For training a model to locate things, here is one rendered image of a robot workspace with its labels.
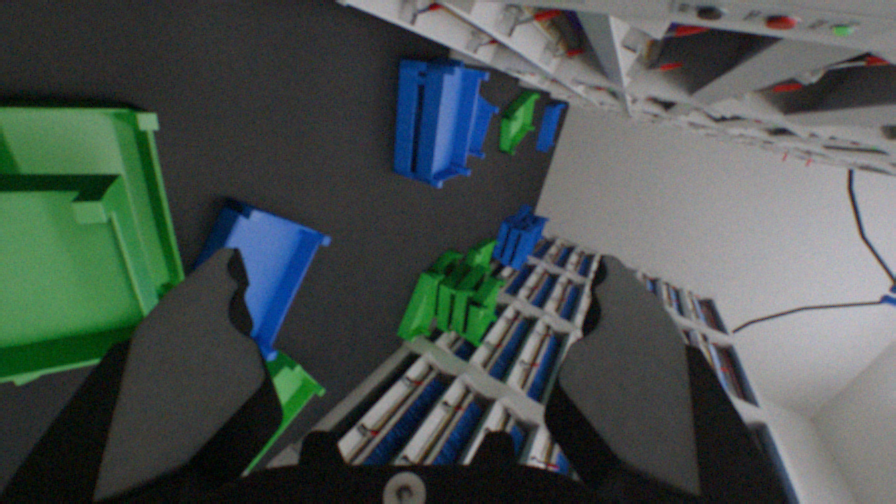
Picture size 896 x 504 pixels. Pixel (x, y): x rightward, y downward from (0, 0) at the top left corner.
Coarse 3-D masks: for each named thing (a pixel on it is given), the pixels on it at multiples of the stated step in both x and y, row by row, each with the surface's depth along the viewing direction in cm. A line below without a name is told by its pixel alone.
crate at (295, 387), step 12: (276, 360) 78; (288, 360) 77; (276, 372) 75; (288, 372) 86; (300, 372) 90; (276, 384) 83; (288, 384) 88; (300, 384) 92; (312, 384) 91; (288, 396) 90; (300, 396) 90; (288, 408) 88; (300, 408) 88; (288, 420) 86; (276, 432) 84
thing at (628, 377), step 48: (624, 288) 9; (624, 336) 8; (672, 336) 8; (576, 384) 6; (624, 384) 6; (672, 384) 7; (576, 432) 6; (624, 432) 6; (672, 432) 6; (672, 480) 5
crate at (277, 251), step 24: (240, 216) 53; (264, 216) 62; (216, 240) 53; (240, 240) 60; (264, 240) 64; (288, 240) 69; (312, 240) 71; (264, 264) 66; (288, 264) 72; (264, 288) 69; (288, 288) 71; (264, 312) 71; (264, 336) 70
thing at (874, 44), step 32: (480, 0) 32; (512, 0) 30; (608, 0) 24; (640, 0) 23; (672, 0) 21; (768, 0) 18; (800, 0) 17; (832, 0) 16; (864, 0) 15; (768, 32) 22; (800, 32) 21
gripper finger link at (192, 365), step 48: (192, 288) 8; (240, 288) 9; (144, 336) 7; (192, 336) 7; (240, 336) 7; (144, 384) 6; (192, 384) 6; (240, 384) 6; (144, 432) 5; (192, 432) 5; (240, 432) 6; (144, 480) 5
